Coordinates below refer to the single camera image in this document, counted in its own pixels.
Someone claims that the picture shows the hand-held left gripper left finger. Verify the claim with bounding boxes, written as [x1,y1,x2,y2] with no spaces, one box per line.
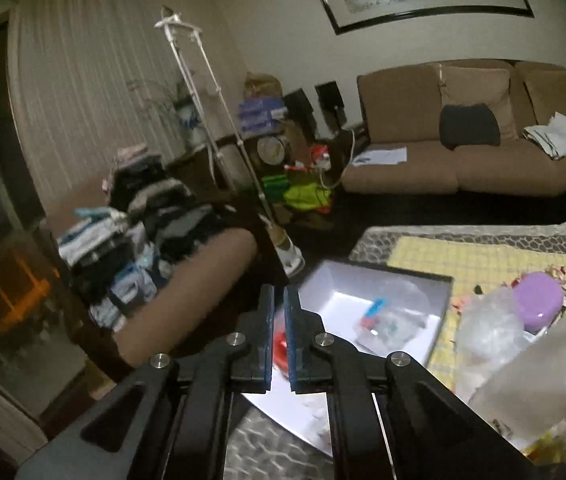
[15,284,276,480]

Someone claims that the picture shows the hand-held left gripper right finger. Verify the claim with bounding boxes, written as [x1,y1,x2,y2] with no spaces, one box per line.
[283,285,536,480]

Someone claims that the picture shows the red twine ball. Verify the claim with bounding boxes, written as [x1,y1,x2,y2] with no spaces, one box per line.
[273,329,292,377]

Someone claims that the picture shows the black cardboard box white inside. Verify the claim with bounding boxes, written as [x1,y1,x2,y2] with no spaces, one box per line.
[243,259,456,456]

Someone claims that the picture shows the clear cup with apple print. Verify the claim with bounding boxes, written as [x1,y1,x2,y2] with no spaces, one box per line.
[358,285,434,352]

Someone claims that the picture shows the grey stone-pattern desktop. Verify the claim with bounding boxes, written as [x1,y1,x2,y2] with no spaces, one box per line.
[223,225,566,480]

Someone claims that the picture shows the brown armchair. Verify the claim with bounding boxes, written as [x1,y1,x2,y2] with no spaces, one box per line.
[45,180,258,368]

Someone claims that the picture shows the green bag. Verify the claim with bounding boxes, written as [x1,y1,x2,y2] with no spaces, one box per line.
[263,175,334,212]

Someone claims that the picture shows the pile of folded clothes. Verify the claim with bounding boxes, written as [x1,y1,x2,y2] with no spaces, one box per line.
[58,145,234,331]

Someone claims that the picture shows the red and white toy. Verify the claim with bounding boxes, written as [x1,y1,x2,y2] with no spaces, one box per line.
[310,144,334,171]

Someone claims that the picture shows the round tin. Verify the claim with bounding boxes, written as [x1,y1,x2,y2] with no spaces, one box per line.
[257,136,286,165]

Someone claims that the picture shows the yellow checked tablecloth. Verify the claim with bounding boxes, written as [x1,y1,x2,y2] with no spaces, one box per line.
[388,236,566,396]

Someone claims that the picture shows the white paper sheets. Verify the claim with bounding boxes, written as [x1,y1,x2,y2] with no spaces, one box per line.
[350,146,408,167]

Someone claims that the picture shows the brown sofa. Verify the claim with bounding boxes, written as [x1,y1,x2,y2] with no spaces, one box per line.
[340,60,566,198]

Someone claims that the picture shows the stack of blue boxes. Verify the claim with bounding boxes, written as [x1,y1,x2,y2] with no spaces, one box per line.
[238,97,286,136]

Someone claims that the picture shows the clear plastic bag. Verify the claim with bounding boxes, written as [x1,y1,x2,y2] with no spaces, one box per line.
[455,280,566,441]

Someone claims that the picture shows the blue and white vase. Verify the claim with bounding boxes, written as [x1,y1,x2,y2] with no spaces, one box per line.
[175,100,204,146]

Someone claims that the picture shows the black speaker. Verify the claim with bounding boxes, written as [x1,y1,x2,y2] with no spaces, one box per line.
[283,89,314,125]
[315,80,346,128]

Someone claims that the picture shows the purple lidded box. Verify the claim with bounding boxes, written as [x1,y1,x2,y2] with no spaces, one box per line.
[513,272,565,333]

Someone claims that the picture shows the brown paper bag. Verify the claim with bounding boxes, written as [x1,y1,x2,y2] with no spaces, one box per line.
[244,72,284,101]

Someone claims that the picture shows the glass balcony door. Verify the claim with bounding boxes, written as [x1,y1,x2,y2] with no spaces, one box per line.
[0,25,88,453]

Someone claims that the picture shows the black cushion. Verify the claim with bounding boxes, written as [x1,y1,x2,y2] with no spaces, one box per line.
[439,103,501,150]

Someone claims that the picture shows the white curtain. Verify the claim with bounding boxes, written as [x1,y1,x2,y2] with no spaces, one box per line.
[8,0,244,211]

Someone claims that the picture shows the white clothes heap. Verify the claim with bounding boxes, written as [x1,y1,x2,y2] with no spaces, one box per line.
[523,112,566,161]

